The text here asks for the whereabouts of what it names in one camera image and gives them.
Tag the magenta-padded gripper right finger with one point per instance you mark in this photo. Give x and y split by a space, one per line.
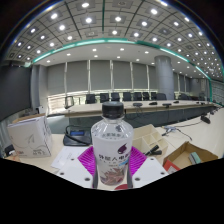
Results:
149 171

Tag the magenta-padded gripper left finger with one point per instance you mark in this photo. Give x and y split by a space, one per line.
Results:
74 171

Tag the clear bottle with black cap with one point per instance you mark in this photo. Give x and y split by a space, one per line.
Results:
111 150

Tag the black clip tool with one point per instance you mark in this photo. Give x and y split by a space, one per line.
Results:
153 150

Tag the brown cardboard box red-edged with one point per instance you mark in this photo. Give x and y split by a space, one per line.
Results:
180 155

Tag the beige divided organizer box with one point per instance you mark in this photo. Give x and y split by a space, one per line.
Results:
148 135

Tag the teal eraser block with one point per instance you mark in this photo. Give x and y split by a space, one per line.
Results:
195 157

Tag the large white cardboard box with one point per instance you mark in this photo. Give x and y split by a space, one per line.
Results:
30 138

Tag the black desk microphone base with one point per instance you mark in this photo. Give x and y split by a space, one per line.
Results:
153 103
176 101
137 104
166 104

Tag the black table microphone unit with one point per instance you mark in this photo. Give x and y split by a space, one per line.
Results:
205 119

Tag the row of black office chairs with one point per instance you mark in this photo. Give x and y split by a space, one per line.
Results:
115 97

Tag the group of round ceiling lights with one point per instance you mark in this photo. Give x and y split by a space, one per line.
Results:
88 20

